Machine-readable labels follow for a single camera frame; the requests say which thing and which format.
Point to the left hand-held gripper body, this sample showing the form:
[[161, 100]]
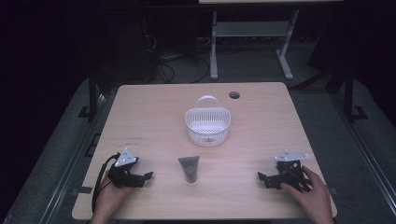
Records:
[[122, 172]]

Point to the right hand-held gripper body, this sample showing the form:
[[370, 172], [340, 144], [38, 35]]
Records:
[[291, 169]]

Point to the person's left hand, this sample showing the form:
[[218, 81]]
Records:
[[109, 197]]

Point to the person's right hand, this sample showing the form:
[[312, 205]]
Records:
[[313, 197]]

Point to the grey squeeze tube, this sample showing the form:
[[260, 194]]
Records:
[[189, 169]]

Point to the white plastic basket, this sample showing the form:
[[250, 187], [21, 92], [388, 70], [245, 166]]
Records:
[[208, 124]]

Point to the black metal stand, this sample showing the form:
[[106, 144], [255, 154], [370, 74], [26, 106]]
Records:
[[92, 96], [350, 96]]

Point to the white metal stand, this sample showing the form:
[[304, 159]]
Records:
[[252, 29]]

